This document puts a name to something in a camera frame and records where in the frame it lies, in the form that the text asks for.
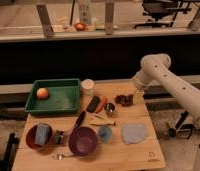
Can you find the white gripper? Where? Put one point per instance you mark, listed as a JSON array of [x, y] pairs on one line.
[[138, 96]]

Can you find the dark red grape bunch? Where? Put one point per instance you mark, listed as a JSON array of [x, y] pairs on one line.
[[124, 100]]

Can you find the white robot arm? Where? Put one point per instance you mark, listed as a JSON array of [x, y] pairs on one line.
[[156, 67]]

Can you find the small metal cup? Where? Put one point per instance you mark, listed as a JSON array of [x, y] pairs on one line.
[[109, 109]]

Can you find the blue plastic cup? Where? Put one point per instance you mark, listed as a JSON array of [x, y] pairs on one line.
[[105, 133]]

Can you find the orange carrot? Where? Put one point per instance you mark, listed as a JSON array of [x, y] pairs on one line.
[[101, 105]]

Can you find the blue cloth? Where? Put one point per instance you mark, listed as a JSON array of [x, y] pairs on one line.
[[134, 133]]

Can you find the black rectangular block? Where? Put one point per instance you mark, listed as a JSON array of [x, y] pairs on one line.
[[93, 104]]

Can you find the yellow banana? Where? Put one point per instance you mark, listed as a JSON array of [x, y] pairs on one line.
[[99, 120]]

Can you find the white lidded jar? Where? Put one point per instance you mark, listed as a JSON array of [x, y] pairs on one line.
[[87, 86]]

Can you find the black clamp stand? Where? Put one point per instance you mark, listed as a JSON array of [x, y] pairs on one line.
[[181, 127]]

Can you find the purple bowl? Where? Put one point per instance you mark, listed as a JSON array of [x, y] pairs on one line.
[[83, 141]]

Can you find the green plastic tray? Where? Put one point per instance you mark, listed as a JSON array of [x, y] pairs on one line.
[[64, 97]]

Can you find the black binder clip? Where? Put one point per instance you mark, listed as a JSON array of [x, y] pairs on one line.
[[59, 137]]

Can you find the black office chair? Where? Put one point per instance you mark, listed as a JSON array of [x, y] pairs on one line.
[[158, 9]]

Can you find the orange fruit on shelf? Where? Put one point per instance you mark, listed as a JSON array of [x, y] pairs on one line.
[[80, 26]]

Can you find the orange peach fruit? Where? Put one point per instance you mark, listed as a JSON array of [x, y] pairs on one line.
[[42, 93]]

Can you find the metal fork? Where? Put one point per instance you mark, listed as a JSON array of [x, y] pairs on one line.
[[61, 156]]

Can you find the blue sponge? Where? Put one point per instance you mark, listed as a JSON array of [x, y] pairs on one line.
[[41, 136]]

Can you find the red bowl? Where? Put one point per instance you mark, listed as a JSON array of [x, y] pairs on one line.
[[30, 138]]

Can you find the black handled knife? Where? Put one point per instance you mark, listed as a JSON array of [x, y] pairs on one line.
[[79, 120]]

